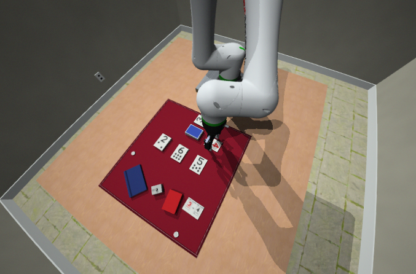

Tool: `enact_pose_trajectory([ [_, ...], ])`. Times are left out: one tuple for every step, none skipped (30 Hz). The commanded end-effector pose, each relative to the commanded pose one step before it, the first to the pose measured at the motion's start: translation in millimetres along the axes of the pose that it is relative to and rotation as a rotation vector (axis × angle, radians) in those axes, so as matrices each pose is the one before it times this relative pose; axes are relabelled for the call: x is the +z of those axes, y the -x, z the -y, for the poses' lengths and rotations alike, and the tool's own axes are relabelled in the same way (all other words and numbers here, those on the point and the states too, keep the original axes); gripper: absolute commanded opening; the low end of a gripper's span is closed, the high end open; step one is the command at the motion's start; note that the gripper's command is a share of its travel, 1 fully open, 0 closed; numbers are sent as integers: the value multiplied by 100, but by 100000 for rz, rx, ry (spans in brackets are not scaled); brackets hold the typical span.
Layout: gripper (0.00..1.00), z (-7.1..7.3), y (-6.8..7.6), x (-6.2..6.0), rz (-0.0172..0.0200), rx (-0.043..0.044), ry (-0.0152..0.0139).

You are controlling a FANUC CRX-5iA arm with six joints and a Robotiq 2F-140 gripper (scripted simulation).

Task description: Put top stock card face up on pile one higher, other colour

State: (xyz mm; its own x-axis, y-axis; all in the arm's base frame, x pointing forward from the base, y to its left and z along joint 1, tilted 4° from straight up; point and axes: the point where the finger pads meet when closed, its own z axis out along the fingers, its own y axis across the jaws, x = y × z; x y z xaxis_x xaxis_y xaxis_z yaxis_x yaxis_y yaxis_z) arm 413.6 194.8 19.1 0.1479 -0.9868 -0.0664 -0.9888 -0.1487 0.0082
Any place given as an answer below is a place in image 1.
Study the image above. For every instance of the blue notebook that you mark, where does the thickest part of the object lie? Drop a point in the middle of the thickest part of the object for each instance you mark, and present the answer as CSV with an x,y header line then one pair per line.
x,y
135,180

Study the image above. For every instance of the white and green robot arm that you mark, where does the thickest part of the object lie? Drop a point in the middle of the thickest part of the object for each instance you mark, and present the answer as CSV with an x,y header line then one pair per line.
x,y
256,96

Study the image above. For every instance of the blue-backed playing card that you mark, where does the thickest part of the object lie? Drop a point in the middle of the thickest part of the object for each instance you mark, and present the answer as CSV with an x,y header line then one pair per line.
x,y
194,131

